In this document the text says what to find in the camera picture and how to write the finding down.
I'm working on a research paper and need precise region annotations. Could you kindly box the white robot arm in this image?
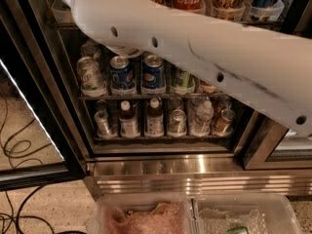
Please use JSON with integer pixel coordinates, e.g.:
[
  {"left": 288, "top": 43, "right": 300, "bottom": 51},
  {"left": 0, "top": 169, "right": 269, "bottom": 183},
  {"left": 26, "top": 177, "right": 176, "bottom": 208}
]
[{"left": 63, "top": 0, "right": 312, "bottom": 137}]

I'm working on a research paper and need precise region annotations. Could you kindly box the green can in bin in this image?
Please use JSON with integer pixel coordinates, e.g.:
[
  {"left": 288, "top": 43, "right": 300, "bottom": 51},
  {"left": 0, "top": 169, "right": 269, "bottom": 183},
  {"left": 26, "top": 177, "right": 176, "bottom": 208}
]
[{"left": 226, "top": 226, "right": 249, "bottom": 234}]

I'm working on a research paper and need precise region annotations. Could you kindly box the front white green soda can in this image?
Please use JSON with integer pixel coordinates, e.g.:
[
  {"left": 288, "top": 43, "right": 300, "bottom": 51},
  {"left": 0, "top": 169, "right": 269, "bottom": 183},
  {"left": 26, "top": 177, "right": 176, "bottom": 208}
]
[{"left": 76, "top": 57, "right": 105, "bottom": 95}]

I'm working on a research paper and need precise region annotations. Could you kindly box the open glass fridge door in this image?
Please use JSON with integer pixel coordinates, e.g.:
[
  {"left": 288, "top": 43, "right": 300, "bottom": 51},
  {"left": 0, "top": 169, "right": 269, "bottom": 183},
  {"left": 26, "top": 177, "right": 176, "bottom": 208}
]
[{"left": 0, "top": 0, "right": 86, "bottom": 191}]

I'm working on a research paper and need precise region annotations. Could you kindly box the clear water bottle bottom shelf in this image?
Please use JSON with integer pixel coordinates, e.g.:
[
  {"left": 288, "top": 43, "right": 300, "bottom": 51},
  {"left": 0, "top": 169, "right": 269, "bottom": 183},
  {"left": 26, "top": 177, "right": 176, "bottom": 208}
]
[{"left": 190, "top": 100, "right": 214, "bottom": 137}]

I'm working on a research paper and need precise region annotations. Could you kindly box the left clear plastic bin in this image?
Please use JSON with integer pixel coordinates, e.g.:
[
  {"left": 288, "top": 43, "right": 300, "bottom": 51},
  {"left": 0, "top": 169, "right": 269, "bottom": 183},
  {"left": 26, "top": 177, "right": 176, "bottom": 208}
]
[{"left": 93, "top": 193, "right": 195, "bottom": 234}]

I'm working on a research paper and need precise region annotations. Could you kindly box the clear plastic bin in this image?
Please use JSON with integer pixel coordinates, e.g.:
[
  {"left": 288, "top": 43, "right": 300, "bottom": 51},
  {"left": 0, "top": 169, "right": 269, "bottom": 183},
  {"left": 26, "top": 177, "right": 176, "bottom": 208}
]
[
  {"left": 93, "top": 193, "right": 195, "bottom": 234},
  {"left": 193, "top": 193, "right": 302, "bottom": 234}
]

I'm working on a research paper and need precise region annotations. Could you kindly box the front left pepsi can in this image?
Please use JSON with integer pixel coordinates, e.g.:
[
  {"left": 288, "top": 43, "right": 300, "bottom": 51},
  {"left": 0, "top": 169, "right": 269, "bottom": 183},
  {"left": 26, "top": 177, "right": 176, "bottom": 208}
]
[{"left": 110, "top": 56, "right": 135, "bottom": 90}]

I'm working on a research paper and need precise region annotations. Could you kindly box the silver can bottom shelf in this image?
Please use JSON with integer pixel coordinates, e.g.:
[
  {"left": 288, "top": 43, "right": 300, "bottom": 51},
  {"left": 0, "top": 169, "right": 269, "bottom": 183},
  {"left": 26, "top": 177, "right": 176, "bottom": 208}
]
[{"left": 94, "top": 110, "right": 112, "bottom": 136}]

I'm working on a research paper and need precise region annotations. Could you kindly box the bronze can bottom shelf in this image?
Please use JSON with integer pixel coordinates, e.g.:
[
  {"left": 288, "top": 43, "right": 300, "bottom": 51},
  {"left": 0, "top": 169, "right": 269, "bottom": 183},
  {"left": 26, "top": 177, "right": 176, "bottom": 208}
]
[{"left": 214, "top": 109, "right": 235, "bottom": 136}]

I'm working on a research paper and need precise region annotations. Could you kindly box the black floor cable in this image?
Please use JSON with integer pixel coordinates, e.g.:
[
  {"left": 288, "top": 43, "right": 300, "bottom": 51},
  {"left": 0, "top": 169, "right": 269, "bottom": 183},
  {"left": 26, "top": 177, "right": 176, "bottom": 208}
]
[{"left": 0, "top": 97, "right": 87, "bottom": 234}]

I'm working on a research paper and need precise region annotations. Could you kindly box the gold soda can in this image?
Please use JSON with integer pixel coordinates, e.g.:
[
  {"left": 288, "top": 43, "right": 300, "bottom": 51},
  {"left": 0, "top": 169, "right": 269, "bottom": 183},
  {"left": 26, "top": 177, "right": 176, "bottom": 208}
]
[{"left": 200, "top": 80, "right": 216, "bottom": 93}]

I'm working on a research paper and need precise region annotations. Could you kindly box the right clear plastic bin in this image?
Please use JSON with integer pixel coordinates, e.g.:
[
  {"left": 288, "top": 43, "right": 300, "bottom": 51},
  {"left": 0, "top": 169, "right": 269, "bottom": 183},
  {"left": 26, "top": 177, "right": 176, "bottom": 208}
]
[{"left": 193, "top": 193, "right": 302, "bottom": 234}]

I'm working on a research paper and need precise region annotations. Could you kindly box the green white can bottom shelf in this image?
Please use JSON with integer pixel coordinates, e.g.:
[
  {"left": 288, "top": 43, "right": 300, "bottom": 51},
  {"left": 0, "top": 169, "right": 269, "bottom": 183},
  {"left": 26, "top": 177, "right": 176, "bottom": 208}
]
[{"left": 168, "top": 109, "right": 186, "bottom": 137}]

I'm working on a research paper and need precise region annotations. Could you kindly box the pepsi can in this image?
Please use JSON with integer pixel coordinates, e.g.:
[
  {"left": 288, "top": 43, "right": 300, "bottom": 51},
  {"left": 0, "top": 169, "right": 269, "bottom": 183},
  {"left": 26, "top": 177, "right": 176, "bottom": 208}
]
[
  {"left": 142, "top": 54, "right": 165, "bottom": 89},
  {"left": 110, "top": 56, "right": 135, "bottom": 90}
]

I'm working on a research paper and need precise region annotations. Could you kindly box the left tea bottle white cap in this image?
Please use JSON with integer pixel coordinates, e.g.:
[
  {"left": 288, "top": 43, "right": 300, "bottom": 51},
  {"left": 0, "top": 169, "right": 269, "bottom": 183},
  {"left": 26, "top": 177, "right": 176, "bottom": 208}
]
[{"left": 119, "top": 100, "right": 139, "bottom": 137}]

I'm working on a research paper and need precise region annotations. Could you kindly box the right tea bottle white cap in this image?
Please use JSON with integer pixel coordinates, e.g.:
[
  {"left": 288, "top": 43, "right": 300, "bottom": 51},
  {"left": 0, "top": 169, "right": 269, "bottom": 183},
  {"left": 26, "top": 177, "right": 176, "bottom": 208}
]
[{"left": 145, "top": 98, "right": 164, "bottom": 137}]

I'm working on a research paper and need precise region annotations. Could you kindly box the stainless steel fridge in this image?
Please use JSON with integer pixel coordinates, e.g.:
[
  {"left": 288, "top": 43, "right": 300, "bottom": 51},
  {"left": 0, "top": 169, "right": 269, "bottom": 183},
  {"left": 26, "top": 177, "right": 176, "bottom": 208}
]
[{"left": 19, "top": 0, "right": 312, "bottom": 198}]

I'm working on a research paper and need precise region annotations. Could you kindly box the tea bottle white cap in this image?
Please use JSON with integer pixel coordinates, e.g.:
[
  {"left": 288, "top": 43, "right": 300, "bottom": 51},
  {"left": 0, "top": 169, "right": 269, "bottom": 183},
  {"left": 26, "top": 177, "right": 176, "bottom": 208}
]
[
  {"left": 145, "top": 98, "right": 164, "bottom": 137},
  {"left": 119, "top": 100, "right": 139, "bottom": 137}
]

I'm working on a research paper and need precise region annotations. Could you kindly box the front right pepsi can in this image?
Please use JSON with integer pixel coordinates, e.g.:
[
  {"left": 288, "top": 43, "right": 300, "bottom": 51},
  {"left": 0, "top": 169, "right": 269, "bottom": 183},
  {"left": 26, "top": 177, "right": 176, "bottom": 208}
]
[{"left": 142, "top": 54, "right": 165, "bottom": 89}]

